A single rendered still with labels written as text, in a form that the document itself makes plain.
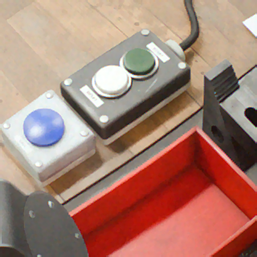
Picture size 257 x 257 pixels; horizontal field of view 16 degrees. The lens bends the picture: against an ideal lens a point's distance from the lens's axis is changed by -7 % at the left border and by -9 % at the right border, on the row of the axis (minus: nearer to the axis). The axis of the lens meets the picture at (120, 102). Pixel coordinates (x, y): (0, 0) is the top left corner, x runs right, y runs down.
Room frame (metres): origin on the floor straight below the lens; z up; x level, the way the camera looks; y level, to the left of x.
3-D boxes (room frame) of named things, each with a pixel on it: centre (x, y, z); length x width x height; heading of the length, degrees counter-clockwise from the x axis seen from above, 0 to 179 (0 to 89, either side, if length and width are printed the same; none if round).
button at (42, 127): (0.50, 0.07, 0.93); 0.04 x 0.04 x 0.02
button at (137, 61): (0.56, -0.02, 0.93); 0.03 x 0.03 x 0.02
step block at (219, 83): (0.48, -0.10, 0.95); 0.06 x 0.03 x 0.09; 35
